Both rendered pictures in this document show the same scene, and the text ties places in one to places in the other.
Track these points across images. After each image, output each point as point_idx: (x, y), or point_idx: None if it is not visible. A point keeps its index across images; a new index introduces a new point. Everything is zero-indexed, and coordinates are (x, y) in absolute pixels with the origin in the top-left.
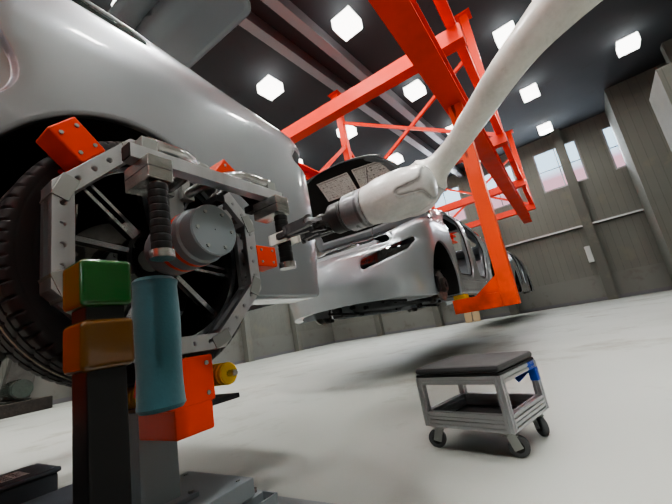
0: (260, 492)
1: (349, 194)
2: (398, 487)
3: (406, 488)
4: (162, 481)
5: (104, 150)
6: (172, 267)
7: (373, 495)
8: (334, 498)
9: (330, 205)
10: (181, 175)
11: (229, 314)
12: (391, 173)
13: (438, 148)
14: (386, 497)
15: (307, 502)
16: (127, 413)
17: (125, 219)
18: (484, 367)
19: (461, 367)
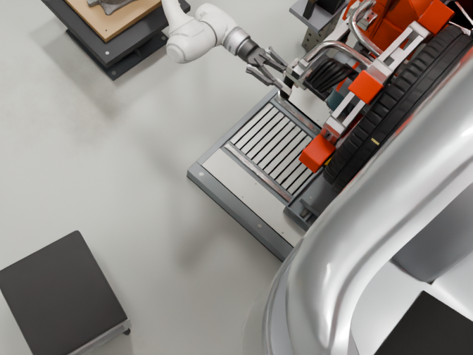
0: (296, 212)
1: (243, 30)
2: (191, 268)
3: (186, 262)
4: None
5: (417, 21)
6: None
7: (212, 265)
8: (242, 278)
9: (255, 42)
10: None
11: (328, 138)
12: (222, 10)
13: (179, 5)
14: (205, 257)
15: (265, 235)
16: (306, 4)
17: None
18: (84, 239)
19: (95, 262)
